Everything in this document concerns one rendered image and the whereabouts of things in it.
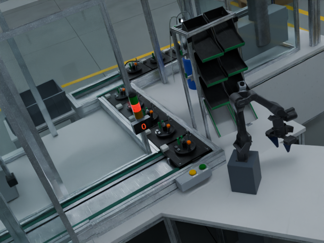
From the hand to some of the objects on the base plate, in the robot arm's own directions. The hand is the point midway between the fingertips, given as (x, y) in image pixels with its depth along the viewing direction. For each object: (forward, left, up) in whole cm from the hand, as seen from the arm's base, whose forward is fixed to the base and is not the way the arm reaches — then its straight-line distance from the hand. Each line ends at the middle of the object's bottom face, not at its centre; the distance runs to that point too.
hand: (282, 144), depth 215 cm
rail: (-30, +64, -21) cm, 74 cm away
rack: (+37, +48, -21) cm, 64 cm away
